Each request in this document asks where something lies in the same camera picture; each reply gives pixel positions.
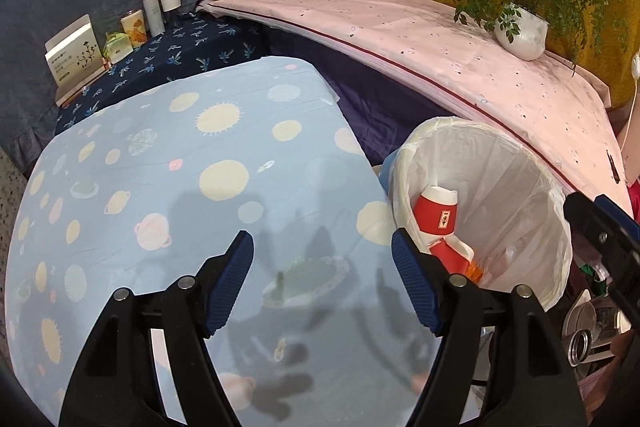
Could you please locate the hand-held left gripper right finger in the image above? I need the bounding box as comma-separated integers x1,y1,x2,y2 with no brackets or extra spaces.
391,227,587,427

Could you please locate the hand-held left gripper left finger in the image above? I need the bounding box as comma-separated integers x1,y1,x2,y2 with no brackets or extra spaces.
59,229,255,427

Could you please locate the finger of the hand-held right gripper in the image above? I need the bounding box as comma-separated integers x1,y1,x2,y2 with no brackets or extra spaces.
594,194,640,240
563,192,640,305

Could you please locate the red and white paper cup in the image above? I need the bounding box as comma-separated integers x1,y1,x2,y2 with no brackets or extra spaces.
412,187,458,240
427,237,474,280

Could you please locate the orange plastic bag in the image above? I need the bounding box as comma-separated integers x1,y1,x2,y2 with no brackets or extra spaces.
465,259,487,284

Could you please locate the bin with white liner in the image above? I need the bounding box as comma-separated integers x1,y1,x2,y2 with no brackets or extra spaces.
387,116,573,313

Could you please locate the silver metal container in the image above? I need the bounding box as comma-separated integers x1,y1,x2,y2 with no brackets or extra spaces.
562,289,631,368

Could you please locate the light blue planet-print tablecloth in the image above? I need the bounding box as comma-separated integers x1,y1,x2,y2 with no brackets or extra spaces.
7,56,446,427

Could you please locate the dark purple cloth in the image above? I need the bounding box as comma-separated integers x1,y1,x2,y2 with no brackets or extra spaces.
265,29,456,168

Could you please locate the pink dotted cloth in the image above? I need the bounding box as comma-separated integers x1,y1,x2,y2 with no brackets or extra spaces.
195,0,632,210

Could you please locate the dark blue printed cloth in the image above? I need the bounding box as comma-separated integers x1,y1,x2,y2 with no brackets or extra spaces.
52,12,271,135

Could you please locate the green packet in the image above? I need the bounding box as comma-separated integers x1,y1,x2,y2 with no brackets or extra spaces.
102,32,134,64

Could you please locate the floral tin can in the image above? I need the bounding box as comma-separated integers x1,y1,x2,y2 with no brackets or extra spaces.
121,9,149,46

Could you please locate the open white card box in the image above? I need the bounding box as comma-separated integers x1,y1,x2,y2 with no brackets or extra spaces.
45,14,109,106

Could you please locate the white tube bottle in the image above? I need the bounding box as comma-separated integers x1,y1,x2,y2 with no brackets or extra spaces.
141,0,166,36

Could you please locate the white cable with switch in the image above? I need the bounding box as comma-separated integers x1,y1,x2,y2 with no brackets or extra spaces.
620,49,640,150

